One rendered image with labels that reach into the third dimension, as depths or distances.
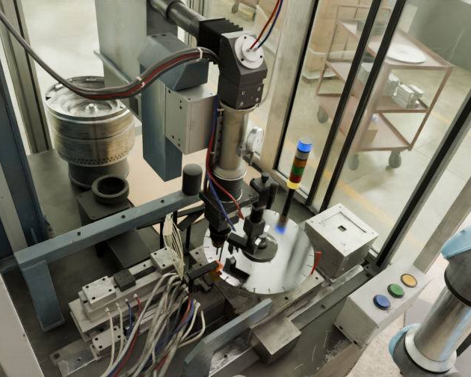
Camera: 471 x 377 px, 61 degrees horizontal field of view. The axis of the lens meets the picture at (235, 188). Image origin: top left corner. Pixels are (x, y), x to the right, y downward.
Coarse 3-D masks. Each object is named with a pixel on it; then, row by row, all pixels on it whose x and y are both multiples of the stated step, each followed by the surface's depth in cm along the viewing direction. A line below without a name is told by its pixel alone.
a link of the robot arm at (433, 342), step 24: (456, 240) 72; (456, 264) 73; (456, 288) 74; (432, 312) 86; (456, 312) 78; (408, 336) 97; (432, 336) 87; (456, 336) 83; (408, 360) 96; (432, 360) 92
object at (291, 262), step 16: (240, 224) 124; (272, 224) 125; (288, 224) 126; (208, 240) 117; (288, 240) 121; (304, 240) 122; (208, 256) 113; (224, 256) 114; (240, 256) 114; (288, 256) 117; (304, 256) 117; (224, 272) 109; (240, 272) 110; (256, 272) 111; (272, 272) 111; (288, 272) 112; (304, 272) 113; (240, 288) 106; (256, 288) 107; (272, 288) 107; (288, 288) 108
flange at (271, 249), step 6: (270, 234) 121; (276, 240) 119; (258, 246) 115; (264, 246) 115; (270, 246) 117; (276, 246) 118; (246, 252) 114; (258, 252) 115; (264, 252) 115; (270, 252) 115; (276, 252) 116; (252, 258) 114; (258, 258) 113; (264, 258) 114; (270, 258) 114
